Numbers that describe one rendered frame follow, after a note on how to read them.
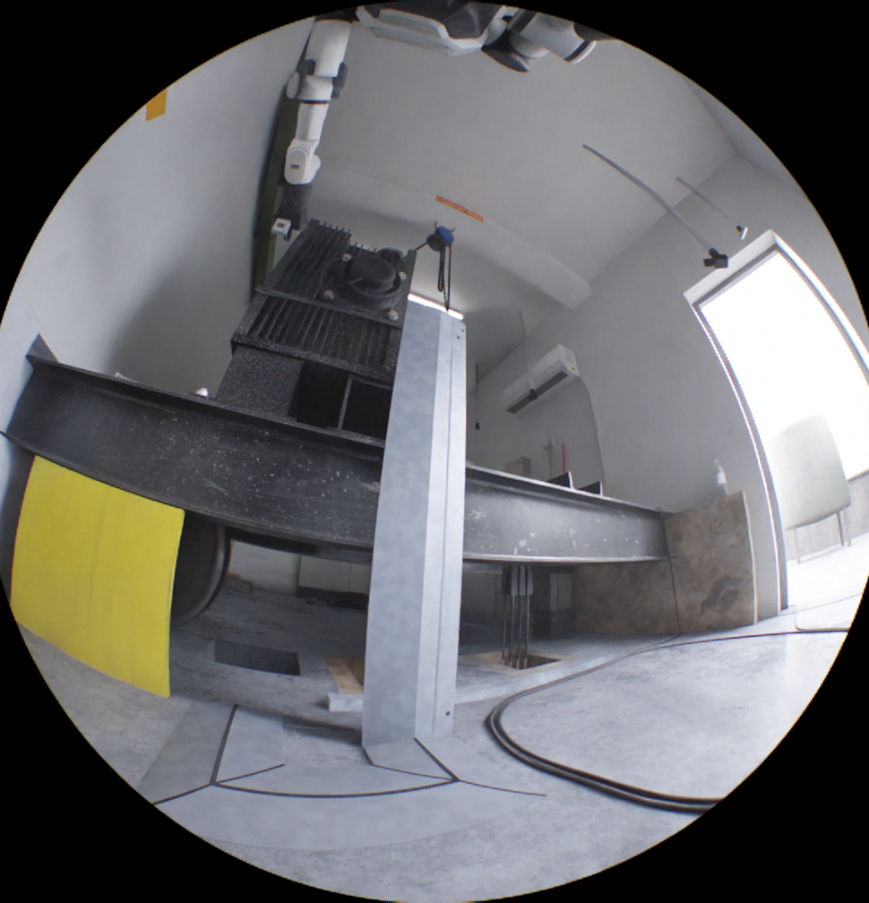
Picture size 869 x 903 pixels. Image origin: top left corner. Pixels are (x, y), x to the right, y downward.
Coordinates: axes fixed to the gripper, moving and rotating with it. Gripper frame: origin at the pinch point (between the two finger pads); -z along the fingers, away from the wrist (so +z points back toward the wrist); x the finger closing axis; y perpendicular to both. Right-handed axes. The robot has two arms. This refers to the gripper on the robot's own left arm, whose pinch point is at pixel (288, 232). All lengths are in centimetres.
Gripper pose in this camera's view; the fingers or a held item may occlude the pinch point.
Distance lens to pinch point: 111.5
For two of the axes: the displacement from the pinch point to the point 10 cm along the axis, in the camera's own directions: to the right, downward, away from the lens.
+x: -9.0, -2.3, -3.8
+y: -0.6, 9.1, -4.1
